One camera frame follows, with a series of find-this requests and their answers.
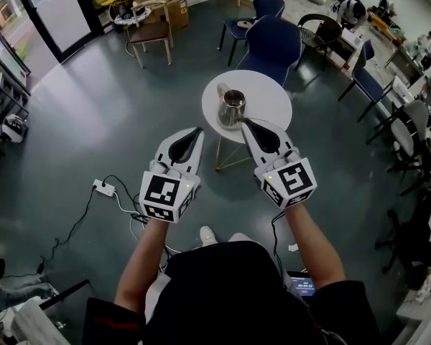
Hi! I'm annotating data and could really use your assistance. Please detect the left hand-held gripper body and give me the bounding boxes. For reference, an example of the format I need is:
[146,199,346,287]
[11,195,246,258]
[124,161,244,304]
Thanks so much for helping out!
[139,155,201,224]

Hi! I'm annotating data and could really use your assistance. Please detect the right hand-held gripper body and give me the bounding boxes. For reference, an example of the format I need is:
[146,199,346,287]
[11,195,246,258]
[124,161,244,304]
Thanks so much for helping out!
[254,148,318,210]

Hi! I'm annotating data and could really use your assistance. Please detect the stainless steel kettle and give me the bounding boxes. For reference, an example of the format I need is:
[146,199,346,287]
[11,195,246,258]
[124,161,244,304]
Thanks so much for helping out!
[215,82,251,131]

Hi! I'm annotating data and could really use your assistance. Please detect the person's right forearm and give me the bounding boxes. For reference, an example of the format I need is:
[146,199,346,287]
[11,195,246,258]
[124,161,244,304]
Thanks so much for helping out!
[283,203,347,290]

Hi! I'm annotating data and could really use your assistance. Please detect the person's left forearm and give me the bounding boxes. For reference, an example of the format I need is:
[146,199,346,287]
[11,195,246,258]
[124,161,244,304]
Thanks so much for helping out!
[113,218,170,314]

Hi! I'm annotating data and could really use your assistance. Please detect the round white side table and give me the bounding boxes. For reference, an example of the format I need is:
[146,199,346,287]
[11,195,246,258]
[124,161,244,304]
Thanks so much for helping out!
[201,69,294,173]

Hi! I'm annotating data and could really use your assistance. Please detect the white power strip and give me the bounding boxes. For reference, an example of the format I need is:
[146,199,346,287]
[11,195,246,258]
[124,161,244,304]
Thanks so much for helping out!
[93,178,116,197]

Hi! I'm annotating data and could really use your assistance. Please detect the person's left white shoe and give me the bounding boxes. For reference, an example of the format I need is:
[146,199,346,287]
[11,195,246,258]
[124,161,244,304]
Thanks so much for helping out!
[200,226,218,246]

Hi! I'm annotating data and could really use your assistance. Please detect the person's white trousers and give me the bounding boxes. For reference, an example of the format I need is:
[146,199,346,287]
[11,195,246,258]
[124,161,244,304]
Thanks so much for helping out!
[145,232,252,319]

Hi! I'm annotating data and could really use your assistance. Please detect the blue high-back chair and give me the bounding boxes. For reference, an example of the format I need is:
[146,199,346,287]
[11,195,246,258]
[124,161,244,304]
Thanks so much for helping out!
[236,14,303,88]

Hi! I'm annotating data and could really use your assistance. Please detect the blue chair with black legs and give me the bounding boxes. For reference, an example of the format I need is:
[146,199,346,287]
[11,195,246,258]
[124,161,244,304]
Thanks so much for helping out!
[218,0,287,68]
[338,40,396,124]

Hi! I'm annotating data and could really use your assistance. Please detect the phone with lit screen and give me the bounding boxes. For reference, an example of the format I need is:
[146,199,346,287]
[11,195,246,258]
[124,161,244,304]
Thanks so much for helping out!
[286,270,316,298]

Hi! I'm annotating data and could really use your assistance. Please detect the black wicker armchair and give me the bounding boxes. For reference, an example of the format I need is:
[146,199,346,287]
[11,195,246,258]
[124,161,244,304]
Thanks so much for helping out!
[295,13,343,72]

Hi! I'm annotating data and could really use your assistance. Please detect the wooden chair with brown seat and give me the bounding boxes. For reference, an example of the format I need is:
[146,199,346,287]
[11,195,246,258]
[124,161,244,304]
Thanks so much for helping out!
[125,0,175,70]

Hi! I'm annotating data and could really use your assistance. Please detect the person's black shirt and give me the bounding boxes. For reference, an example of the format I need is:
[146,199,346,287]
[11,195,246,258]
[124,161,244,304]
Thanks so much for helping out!
[82,241,380,345]

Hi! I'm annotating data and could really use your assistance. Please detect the grey upholstered chair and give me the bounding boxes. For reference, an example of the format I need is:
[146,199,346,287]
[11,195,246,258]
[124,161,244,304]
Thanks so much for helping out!
[366,98,431,174]

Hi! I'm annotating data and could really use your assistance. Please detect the black office chair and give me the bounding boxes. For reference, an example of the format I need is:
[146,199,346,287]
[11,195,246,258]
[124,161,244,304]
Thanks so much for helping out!
[375,188,431,276]

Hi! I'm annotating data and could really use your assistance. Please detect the large cardboard box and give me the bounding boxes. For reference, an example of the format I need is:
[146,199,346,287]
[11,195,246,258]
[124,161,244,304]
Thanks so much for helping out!
[131,0,190,32]

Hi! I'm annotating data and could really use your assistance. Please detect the white spare gripper device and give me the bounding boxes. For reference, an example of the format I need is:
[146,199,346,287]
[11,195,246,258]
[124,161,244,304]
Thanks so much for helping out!
[1,113,29,144]

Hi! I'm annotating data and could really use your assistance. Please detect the black metal shelf rack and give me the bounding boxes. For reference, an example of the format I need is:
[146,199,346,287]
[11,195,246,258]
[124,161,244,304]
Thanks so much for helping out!
[0,45,32,147]

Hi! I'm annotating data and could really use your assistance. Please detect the black framed glass door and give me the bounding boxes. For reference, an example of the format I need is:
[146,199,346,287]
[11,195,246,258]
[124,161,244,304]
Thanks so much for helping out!
[10,0,103,64]

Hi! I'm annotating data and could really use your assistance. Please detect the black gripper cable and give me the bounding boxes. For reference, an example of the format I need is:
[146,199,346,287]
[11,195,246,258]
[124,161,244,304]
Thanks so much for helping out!
[271,210,288,283]

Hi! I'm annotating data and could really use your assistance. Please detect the long black power cable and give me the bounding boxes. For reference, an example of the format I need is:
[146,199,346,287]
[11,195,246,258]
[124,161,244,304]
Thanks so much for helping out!
[1,187,96,278]

